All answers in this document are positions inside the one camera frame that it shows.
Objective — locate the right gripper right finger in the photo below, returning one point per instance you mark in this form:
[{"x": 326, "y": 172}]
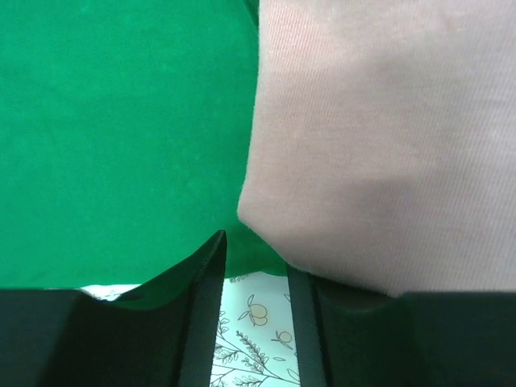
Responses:
[{"x": 353, "y": 337}]

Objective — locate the floral table mat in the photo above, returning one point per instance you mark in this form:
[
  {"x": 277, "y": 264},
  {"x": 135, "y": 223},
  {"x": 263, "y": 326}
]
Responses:
[{"x": 255, "y": 342}]

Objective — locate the green t shirt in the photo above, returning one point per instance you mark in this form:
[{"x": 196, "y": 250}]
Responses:
[{"x": 125, "y": 128}]

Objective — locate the folded pink t shirt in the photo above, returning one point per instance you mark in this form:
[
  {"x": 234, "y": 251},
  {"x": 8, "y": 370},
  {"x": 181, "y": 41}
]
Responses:
[{"x": 383, "y": 142}]

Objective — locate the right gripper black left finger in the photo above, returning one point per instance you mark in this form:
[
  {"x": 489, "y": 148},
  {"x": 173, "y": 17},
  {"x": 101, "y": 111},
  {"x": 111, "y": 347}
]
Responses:
[{"x": 161, "y": 333}]

